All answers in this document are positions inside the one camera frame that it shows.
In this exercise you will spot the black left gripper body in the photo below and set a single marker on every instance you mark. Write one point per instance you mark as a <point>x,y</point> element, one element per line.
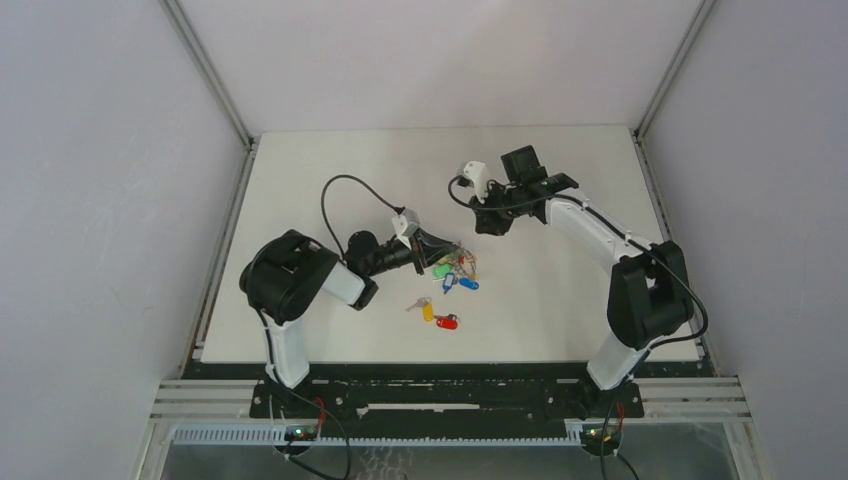
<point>392,254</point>

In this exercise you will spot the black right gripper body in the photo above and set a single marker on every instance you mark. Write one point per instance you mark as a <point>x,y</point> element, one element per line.
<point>500,220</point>

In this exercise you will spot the large keyring with yellow handle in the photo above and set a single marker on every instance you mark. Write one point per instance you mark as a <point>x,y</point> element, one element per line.
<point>463,263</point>

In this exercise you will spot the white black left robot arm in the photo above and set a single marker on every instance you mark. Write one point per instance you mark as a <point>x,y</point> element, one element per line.
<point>287,274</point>

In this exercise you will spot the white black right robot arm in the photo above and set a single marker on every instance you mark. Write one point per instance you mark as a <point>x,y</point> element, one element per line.
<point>649,298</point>

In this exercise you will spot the blue key tag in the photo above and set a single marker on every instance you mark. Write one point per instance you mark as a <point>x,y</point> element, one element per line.
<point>469,283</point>

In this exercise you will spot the yellow tag loose key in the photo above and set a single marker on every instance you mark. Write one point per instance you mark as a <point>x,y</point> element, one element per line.
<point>424,304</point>

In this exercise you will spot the red key tag right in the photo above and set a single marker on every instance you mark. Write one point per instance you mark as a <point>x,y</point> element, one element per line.
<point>449,322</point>

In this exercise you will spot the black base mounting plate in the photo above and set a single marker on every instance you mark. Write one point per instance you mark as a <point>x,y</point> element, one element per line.
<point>446,401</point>

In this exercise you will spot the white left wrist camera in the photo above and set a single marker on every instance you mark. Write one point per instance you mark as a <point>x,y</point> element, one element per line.
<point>405,225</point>

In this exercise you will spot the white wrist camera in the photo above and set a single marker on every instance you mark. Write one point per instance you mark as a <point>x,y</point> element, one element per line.
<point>405,225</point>
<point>477,174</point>

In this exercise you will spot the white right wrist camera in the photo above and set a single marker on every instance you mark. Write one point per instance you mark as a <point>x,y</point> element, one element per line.
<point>477,174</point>

